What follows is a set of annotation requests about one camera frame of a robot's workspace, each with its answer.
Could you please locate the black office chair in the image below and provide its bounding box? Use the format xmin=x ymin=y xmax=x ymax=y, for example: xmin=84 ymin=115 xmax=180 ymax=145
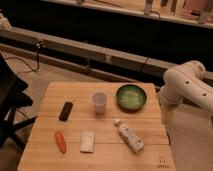
xmin=0 ymin=53 xmax=36 ymax=149

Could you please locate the green ceramic bowl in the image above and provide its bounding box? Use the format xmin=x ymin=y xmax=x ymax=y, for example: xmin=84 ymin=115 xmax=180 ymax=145
xmin=116 ymin=84 xmax=147 ymax=111

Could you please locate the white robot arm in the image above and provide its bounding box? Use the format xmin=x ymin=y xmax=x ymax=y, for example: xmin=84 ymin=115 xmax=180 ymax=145
xmin=158 ymin=61 xmax=213 ymax=124

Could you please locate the black cable on floor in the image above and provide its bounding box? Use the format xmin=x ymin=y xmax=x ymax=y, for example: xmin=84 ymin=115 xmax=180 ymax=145
xmin=4 ymin=39 xmax=44 ymax=76

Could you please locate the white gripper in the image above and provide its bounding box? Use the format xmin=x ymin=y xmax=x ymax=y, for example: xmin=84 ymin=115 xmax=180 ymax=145
xmin=158 ymin=86 xmax=182 ymax=124

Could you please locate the orange carrot toy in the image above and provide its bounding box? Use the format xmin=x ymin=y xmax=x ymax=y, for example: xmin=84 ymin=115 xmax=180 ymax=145
xmin=55 ymin=130 xmax=66 ymax=153

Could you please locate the black rectangular block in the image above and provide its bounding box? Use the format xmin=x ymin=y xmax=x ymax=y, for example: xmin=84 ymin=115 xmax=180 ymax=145
xmin=59 ymin=102 xmax=73 ymax=121

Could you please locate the white plastic bottle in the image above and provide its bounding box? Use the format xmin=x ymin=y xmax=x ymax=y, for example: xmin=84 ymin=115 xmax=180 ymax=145
xmin=114 ymin=119 xmax=144 ymax=154

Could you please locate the white sponge block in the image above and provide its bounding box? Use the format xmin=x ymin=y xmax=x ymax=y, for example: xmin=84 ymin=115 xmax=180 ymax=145
xmin=80 ymin=131 xmax=95 ymax=153

